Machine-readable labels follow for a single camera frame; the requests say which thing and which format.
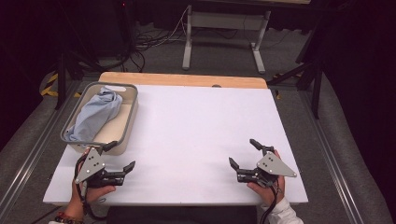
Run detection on person's left hand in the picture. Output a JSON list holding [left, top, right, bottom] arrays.
[[64, 148, 117, 217]]

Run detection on yellow black hazard tape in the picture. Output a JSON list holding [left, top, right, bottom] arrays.
[[39, 73, 82, 98]]

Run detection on left hand-held gripper black cable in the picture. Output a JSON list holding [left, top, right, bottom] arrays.
[[73, 153, 108, 222]]

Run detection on beige basket with grey rim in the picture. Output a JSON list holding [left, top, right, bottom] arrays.
[[60, 81, 139, 157]]

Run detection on white table board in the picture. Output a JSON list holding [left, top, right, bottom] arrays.
[[42, 84, 309, 207]]

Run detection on white hanging cable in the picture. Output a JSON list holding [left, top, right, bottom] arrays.
[[167, 6, 191, 41]]

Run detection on grey metal desk frame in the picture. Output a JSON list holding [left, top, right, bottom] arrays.
[[181, 4, 272, 75]]

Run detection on right hand-held gripper black cable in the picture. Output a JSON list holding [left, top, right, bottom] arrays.
[[260, 183, 279, 224]]

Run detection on bundle of floor cables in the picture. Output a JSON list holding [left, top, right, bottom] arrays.
[[124, 27, 188, 73]]

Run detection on aluminium floor rail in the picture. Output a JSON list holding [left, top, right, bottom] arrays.
[[298, 90, 365, 224], [0, 78, 85, 217]]

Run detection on bead bracelets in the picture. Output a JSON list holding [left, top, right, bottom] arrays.
[[54, 211, 86, 224]]

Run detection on person's dark clothing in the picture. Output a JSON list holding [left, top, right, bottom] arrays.
[[106, 204, 260, 224]]

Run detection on light blue tank top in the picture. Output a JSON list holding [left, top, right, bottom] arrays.
[[64, 86, 124, 144]]

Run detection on hand-held gripper black cable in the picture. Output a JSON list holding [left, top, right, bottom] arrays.
[[73, 153, 108, 222], [260, 183, 279, 224]]

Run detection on person's right hand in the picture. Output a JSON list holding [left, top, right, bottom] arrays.
[[247, 149, 286, 207]]

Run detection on black metal stand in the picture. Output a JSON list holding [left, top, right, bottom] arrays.
[[266, 18, 325, 120], [55, 50, 104, 110]]

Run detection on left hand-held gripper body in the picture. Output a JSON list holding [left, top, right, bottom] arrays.
[[74, 147, 127, 189]]

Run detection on wooden table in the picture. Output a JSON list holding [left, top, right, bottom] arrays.
[[98, 71, 269, 90]]

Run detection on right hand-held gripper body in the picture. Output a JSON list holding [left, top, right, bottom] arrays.
[[236, 150, 298, 189]]

